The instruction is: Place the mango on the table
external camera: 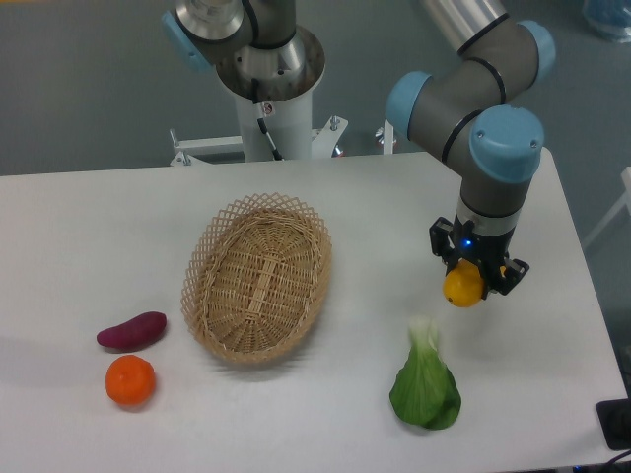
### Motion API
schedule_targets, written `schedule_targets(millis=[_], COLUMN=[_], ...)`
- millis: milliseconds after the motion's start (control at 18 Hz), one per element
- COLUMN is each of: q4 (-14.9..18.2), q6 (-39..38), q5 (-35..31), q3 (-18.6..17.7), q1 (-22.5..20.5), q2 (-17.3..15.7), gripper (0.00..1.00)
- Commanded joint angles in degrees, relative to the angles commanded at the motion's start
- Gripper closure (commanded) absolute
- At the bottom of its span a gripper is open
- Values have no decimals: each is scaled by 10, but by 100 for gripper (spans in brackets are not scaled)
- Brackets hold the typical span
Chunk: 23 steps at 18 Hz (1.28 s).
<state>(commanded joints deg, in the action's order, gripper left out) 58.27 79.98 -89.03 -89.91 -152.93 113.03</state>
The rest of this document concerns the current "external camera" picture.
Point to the green bok choy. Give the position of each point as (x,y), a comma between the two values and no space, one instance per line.
(424,393)

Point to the blue object in background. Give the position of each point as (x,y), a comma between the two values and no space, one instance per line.
(609,18)

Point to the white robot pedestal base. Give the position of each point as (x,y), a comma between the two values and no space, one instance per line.
(268,131)

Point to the orange tangerine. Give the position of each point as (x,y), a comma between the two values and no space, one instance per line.
(130,381)

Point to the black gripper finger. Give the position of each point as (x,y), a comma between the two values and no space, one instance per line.
(503,274)
(445,238)

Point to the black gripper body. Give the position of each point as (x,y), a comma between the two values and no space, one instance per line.
(476,248)

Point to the black device at table edge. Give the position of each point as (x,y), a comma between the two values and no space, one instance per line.
(614,419)

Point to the purple sweet potato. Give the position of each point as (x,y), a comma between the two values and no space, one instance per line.
(135,333)

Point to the white frame at right edge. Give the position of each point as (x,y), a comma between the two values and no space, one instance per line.
(621,204)

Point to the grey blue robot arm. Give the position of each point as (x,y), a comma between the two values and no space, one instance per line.
(271,65)

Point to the woven wicker basket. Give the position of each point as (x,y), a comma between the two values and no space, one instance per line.
(257,278)

